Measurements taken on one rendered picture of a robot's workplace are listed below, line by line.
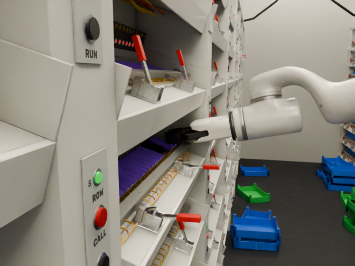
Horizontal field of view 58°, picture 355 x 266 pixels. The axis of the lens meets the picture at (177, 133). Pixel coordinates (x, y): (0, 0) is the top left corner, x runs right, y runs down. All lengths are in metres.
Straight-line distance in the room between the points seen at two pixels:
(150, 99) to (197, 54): 0.46
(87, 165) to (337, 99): 0.58
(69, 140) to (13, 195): 0.05
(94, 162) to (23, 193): 0.07
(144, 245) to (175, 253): 0.34
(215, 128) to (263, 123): 0.11
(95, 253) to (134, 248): 0.17
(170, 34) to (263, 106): 0.33
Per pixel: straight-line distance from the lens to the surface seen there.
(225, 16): 1.61
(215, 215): 1.47
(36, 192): 0.22
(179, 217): 0.48
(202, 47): 0.89
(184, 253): 0.81
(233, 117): 0.78
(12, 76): 0.23
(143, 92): 0.45
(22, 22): 0.23
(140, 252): 0.45
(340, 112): 0.74
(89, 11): 0.26
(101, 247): 0.29
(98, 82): 0.27
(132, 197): 0.52
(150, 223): 0.49
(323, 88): 0.75
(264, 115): 0.78
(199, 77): 0.89
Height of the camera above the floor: 1.16
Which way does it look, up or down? 10 degrees down
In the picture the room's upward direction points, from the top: straight up
